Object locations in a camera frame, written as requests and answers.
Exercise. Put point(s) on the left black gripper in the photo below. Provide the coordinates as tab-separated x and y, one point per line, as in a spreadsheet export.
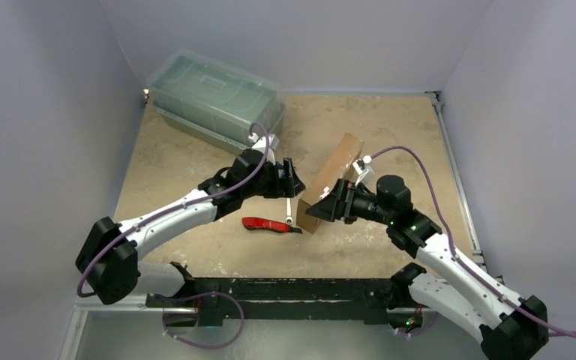
286	187

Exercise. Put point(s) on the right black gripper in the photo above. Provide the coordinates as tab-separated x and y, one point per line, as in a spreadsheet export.
340	201

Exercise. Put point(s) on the brown cardboard express box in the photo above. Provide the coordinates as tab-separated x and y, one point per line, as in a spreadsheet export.
338	165

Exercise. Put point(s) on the red utility knife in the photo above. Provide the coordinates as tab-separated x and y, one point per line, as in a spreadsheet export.
257	223

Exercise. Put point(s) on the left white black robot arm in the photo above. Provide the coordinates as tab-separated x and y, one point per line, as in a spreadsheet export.
112	262

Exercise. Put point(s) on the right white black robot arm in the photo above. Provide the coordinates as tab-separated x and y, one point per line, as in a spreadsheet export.
504	323

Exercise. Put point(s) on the silver ratchet wrench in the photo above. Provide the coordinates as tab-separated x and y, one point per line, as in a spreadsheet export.
289	220

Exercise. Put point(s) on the clear plastic storage bin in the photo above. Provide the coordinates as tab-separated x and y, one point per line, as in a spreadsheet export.
214	101

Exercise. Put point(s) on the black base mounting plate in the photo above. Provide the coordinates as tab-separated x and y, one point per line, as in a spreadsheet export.
373	301

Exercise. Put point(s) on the blue handled pliers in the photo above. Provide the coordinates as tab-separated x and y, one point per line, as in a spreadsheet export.
283	170

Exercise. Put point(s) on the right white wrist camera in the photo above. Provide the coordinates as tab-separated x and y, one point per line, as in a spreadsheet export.
363	170

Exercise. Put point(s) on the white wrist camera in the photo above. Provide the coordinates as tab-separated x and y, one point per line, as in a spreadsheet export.
363	170
261	142

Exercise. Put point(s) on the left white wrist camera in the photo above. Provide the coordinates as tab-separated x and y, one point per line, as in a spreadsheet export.
261	142

